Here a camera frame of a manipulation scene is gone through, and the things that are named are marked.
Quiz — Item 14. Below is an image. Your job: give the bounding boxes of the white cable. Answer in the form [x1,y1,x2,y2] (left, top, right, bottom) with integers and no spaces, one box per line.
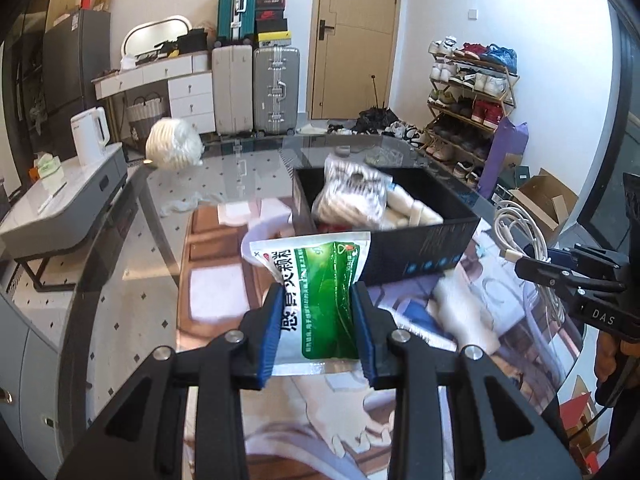
[491,199,569,326]

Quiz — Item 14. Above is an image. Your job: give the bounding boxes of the black cardboard box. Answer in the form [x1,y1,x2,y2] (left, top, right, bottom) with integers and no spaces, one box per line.
[292,167,480,286]

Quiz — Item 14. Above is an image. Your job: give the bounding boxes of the cream rubber gloves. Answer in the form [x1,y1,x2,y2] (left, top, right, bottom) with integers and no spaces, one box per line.
[386,183,444,226]

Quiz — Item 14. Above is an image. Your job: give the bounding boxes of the bagged white cotton gloves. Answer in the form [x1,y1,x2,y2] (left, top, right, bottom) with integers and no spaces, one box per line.
[311,155,393,230]

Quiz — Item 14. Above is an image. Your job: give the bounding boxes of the green white medicine bag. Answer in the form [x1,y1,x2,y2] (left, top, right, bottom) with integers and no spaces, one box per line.
[250,231,371,376]

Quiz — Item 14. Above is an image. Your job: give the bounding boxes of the person's hand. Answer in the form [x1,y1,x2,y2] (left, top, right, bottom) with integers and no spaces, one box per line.
[594,332,640,387]

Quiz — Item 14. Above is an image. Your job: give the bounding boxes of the open cardboard box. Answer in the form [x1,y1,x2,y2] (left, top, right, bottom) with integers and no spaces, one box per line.
[510,168,578,245]

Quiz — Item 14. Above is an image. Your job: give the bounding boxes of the purple paper bag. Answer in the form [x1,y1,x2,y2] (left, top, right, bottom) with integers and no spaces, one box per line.
[476,117,529,200]

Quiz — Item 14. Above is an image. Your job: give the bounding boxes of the anime print table mat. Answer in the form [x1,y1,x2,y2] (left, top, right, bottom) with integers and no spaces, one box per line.
[178,198,584,479]

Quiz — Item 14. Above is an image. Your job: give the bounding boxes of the shoe rack with shoes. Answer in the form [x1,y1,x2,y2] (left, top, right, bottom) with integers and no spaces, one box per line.
[422,36,520,188]

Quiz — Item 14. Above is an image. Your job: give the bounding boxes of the grey side cabinet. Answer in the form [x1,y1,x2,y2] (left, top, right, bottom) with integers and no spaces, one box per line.
[1,143,127,260]

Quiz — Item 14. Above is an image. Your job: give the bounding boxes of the green tissue pack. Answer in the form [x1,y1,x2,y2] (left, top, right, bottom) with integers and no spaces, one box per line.
[35,153,66,186]

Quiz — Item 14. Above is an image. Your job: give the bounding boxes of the white electric kettle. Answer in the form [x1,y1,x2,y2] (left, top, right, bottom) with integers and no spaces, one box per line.
[70,107,111,167]

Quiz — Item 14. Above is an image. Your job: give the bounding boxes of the wooden door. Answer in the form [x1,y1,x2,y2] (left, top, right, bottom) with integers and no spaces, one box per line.
[306,0,400,119]

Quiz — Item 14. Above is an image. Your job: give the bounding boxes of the silver aluminium suitcase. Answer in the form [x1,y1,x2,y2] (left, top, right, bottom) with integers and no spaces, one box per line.
[253,47,300,136]

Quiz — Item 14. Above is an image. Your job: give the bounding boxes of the stacked shoe boxes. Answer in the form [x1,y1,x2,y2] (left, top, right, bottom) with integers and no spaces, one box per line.
[255,0,292,48]

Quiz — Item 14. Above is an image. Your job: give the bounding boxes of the white drawer dresser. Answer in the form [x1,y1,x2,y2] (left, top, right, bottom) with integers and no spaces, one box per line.
[93,51,216,134]

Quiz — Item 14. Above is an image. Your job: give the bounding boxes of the beige hard suitcase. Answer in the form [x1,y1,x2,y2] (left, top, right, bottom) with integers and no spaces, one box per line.
[212,44,253,136]

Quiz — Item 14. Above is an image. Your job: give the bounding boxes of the dark grey refrigerator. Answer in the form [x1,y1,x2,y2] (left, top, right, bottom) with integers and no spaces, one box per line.
[42,10,111,126]

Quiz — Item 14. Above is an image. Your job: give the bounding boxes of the oval white mirror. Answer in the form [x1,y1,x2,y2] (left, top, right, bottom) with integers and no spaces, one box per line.
[120,15,192,58]

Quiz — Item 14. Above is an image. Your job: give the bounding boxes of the teal suitcase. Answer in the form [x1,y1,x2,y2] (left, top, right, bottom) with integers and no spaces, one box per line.
[215,0,256,48]

